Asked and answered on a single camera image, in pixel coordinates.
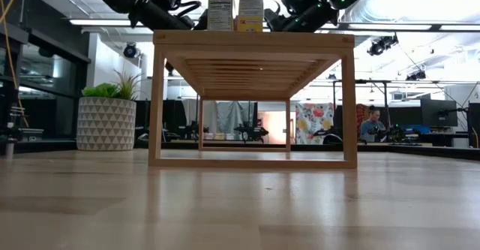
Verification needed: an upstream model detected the yellow Corn Pops cereal box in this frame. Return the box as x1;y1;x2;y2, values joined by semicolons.
235;0;265;33
207;0;235;32

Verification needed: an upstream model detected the black computer monitor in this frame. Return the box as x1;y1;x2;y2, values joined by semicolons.
419;98;459;128
389;106;421;128

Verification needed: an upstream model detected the succulent in triangle-patterned pot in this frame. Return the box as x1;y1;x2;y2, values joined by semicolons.
76;69;143;152

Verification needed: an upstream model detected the yellow cable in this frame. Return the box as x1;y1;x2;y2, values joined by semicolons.
0;0;30;128

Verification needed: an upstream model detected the floral patterned cloth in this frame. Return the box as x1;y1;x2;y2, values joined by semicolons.
295;102;335;145

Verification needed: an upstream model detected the black track spotlight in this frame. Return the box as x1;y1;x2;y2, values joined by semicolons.
367;34;400;57
404;69;428;82

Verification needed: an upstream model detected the grey hanging curtain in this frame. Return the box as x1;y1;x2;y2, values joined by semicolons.
182;99;258;134

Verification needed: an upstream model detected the person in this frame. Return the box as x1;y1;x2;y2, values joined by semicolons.
359;105;391;143

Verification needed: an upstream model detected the wooden slatted shelf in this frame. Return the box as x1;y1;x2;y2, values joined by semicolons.
148;30;358;170

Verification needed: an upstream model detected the grey metal box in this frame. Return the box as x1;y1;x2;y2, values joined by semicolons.
18;128;44;142

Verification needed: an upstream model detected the long ceiling light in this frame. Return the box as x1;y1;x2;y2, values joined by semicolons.
439;24;480;32
369;23;433;32
69;19;146;27

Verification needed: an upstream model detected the black office chair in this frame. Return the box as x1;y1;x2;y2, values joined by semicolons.
322;132;343;145

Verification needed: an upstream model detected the black round spotlight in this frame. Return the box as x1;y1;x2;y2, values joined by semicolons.
122;42;138;59

